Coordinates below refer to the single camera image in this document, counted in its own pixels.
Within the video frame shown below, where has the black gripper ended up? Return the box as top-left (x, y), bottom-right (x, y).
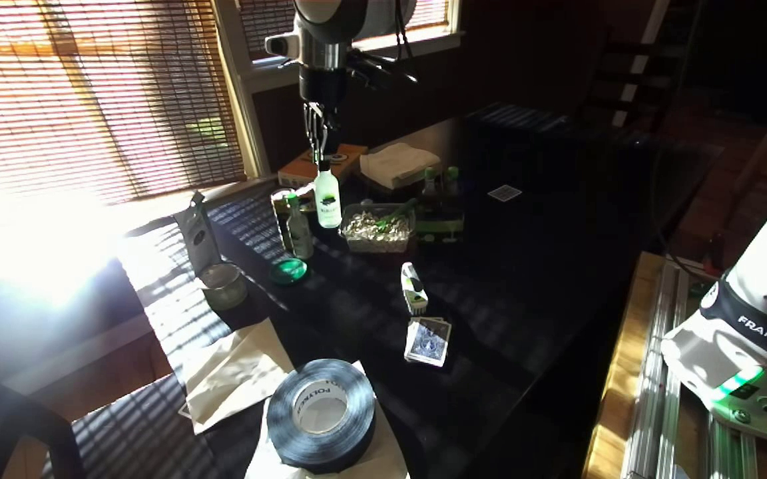
top-left (296, 61), bottom-right (350, 166)

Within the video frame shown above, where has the black wooden chair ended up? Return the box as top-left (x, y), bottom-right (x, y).
top-left (0, 256), bottom-right (179, 479)

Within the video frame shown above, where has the small glass jar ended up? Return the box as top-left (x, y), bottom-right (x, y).
top-left (199, 260), bottom-right (251, 316)

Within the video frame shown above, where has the white folded towel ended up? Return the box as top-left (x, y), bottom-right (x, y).
top-left (358, 142), bottom-right (444, 194)

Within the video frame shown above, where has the round green lid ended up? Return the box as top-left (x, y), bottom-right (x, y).
top-left (274, 254), bottom-right (311, 287)

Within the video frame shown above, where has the clear plastic candy container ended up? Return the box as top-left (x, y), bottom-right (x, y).
top-left (339, 201), bottom-right (420, 258)

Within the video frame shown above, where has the small blue white packet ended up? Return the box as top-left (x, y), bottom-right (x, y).
top-left (403, 315), bottom-right (456, 370)

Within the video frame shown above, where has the white folded napkin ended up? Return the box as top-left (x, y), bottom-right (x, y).
top-left (176, 316), bottom-right (298, 437)

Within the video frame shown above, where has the bamboo window blind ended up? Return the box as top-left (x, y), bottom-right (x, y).
top-left (0, 0), bottom-right (254, 221)

